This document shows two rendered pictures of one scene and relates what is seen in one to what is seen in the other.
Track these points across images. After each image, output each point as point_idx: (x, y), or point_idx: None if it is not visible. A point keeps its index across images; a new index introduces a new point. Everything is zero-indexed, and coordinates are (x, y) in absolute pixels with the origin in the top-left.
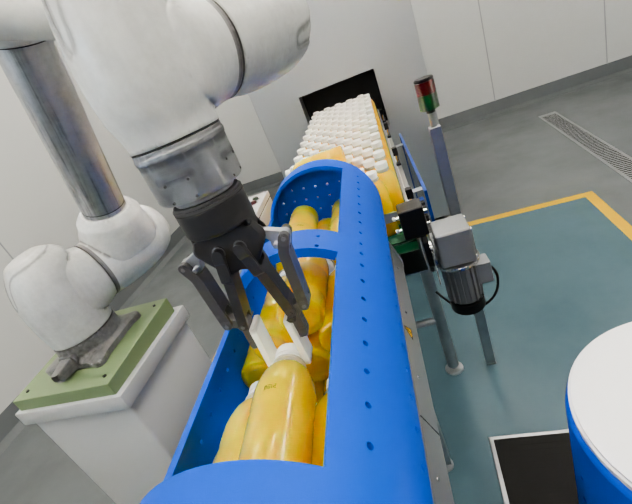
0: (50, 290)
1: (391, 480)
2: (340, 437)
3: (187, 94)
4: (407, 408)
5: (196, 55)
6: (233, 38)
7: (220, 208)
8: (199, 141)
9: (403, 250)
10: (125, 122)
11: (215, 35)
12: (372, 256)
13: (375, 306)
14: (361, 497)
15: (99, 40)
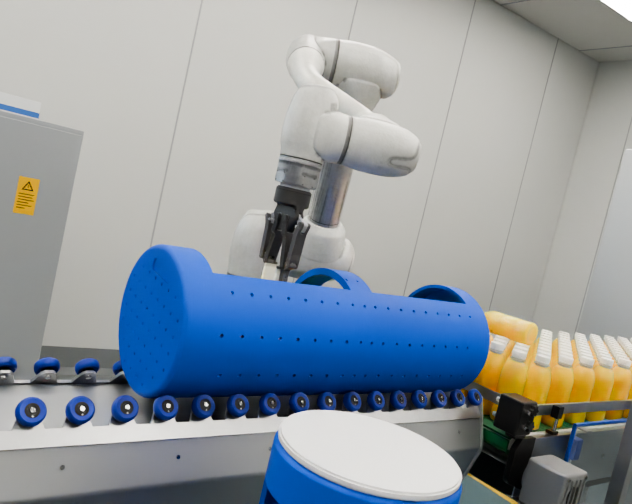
0: (254, 234)
1: (223, 302)
2: (228, 279)
3: (305, 143)
4: (268, 328)
5: (320, 134)
6: (345, 139)
7: (287, 192)
8: (297, 161)
9: (491, 440)
10: (282, 140)
11: (336, 133)
12: (371, 316)
13: (323, 311)
14: (208, 285)
15: (292, 111)
